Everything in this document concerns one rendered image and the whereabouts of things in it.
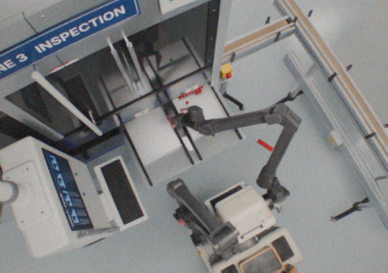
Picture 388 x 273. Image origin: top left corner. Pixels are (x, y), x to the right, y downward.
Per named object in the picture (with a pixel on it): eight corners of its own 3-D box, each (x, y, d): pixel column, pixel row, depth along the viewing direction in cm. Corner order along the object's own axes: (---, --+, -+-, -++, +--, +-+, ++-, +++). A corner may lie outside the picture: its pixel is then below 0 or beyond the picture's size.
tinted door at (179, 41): (141, 95, 170) (116, 38, 114) (211, 63, 176) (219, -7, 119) (142, 97, 170) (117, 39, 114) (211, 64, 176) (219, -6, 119)
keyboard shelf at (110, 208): (83, 172, 203) (82, 172, 200) (121, 155, 206) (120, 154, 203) (109, 237, 192) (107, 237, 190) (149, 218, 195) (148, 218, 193)
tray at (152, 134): (121, 118, 202) (120, 116, 198) (157, 100, 205) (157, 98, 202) (144, 165, 194) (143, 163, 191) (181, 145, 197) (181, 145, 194)
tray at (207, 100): (168, 95, 206) (168, 93, 203) (204, 78, 209) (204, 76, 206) (192, 140, 198) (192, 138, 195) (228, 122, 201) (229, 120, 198)
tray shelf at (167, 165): (115, 122, 203) (114, 122, 201) (210, 76, 212) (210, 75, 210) (147, 188, 192) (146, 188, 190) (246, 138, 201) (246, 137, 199)
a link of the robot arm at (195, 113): (208, 136, 154) (215, 127, 160) (206, 116, 147) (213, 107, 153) (186, 131, 159) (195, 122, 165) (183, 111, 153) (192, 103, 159)
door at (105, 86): (64, 134, 165) (2, 94, 108) (140, 96, 170) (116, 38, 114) (64, 136, 165) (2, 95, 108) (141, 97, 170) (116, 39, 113)
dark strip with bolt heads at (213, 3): (203, 82, 195) (208, 0, 119) (209, 80, 196) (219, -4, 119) (204, 84, 195) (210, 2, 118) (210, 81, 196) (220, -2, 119)
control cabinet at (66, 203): (60, 174, 200) (-13, 150, 124) (86, 162, 202) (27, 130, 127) (89, 247, 188) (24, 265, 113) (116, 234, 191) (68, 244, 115)
